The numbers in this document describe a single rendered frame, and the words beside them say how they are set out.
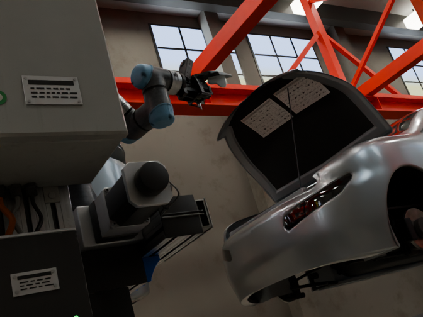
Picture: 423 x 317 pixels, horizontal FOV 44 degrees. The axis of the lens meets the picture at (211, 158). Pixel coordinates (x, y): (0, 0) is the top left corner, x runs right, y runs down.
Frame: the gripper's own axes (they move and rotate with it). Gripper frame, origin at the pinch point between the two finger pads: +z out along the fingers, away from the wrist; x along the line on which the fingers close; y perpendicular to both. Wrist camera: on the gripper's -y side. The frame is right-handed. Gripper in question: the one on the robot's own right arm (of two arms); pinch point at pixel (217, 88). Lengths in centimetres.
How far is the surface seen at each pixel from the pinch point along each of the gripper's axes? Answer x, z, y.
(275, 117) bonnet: -128, 253, -120
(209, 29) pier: -339, 557, -531
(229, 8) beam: -284, 560, -532
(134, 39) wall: -404, 421, -524
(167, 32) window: -382, 489, -542
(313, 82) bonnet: -73, 239, -113
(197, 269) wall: -461, 424, -109
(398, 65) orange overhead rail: -89, 546, -222
